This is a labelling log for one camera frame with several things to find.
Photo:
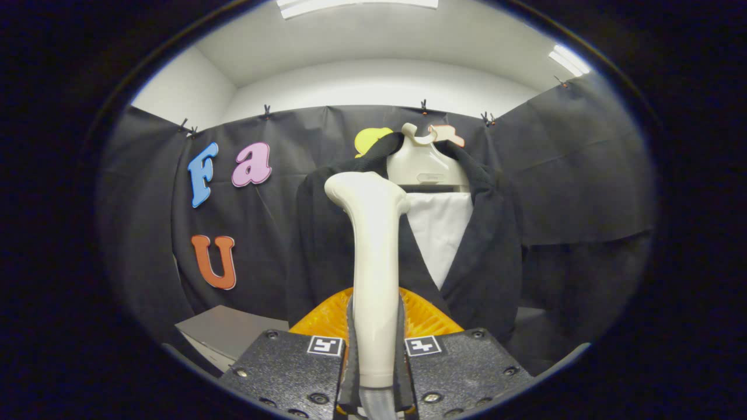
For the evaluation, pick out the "white cloth under jacket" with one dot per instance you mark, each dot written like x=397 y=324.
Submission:
x=437 y=233

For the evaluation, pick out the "black backdrop cloth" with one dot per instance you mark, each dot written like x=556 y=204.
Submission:
x=583 y=175

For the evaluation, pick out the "black jacket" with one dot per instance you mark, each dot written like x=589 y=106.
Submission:
x=327 y=251

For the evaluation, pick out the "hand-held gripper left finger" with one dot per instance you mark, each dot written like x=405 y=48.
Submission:
x=286 y=367

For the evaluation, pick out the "white hanger head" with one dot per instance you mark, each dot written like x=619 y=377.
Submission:
x=423 y=163

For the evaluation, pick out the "small ceiling light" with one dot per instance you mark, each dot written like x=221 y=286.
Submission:
x=569 y=60

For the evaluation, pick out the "row of small backdrop clips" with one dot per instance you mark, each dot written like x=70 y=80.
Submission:
x=423 y=107

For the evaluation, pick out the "long ceiling light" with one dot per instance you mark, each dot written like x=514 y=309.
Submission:
x=350 y=6

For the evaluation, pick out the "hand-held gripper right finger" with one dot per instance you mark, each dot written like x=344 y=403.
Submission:
x=461 y=367

